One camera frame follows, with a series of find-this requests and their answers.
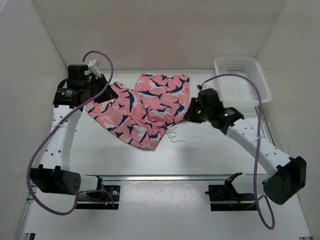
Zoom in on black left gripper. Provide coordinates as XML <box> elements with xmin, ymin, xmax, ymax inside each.
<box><xmin>82</xmin><ymin>74</ymin><xmax>119</xmax><ymax>104</ymax></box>

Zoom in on aluminium left side rail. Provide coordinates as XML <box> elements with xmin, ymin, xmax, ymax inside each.
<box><xmin>14</xmin><ymin>104</ymin><xmax>61</xmax><ymax>240</ymax></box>

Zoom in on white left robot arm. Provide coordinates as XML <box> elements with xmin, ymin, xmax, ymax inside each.
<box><xmin>29</xmin><ymin>63</ymin><xmax>118</xmax><ymax>200</ymax></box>

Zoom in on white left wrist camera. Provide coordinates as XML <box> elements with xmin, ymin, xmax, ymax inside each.
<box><xmin>82</xmin><ymin>58</ymin><xmax>101</xmax><ymax>78</ymax></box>

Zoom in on aluminium front rail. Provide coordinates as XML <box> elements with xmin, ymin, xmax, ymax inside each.
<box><xmin>100</xmin><ymin>174</ymin><xmax>233</xmax><ymax>182</ymax></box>

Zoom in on white plastic mesh basket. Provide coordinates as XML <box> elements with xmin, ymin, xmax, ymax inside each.
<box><xmin>214</xmin><ymin>56</ymin><xmax>272</xmax><ymax>110</ymax></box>

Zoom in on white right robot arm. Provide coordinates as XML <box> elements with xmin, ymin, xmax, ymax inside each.
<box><xmin>184</xmin><ymin>88</ymin><xmax>307</xmax><ymax>205</ymax></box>

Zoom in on pink shark print shorts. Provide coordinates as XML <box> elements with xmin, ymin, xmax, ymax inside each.
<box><xmin>85</xmin><ymin>72</ymin><xmax>191</xmax><ymax>151</ymax></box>

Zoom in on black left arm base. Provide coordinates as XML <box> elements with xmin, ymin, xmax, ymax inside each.
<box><xmin>75</xmin><ymin>181</ymin><xmax>121</xmax><ymax>210</ymax></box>

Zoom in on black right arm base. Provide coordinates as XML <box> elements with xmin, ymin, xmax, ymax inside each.
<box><xmin>205</xmin><ymin>172</ymin><xmax>257</xmax><ymax>212</ymax></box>

